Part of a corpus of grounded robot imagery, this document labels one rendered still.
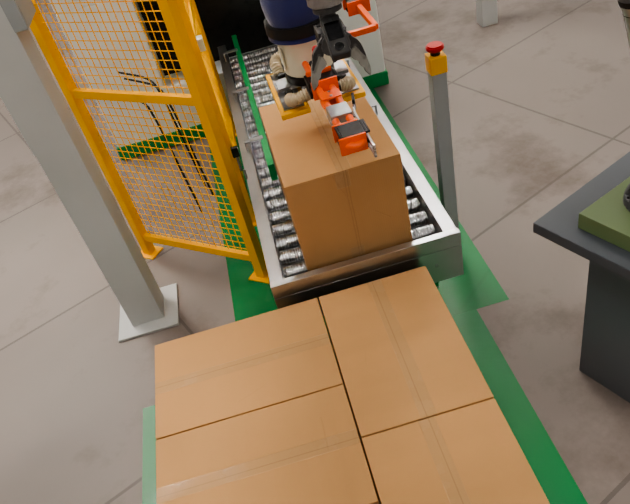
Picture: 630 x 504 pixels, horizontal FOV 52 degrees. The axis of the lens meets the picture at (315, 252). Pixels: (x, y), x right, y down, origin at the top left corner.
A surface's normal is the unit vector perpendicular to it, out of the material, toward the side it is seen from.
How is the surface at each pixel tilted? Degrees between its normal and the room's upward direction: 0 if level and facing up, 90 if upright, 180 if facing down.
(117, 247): 90
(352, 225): 90
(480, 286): 0
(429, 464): 0
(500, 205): 0
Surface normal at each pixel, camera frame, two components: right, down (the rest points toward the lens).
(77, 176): 0.20, 0.61
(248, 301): -0.20, -0.74
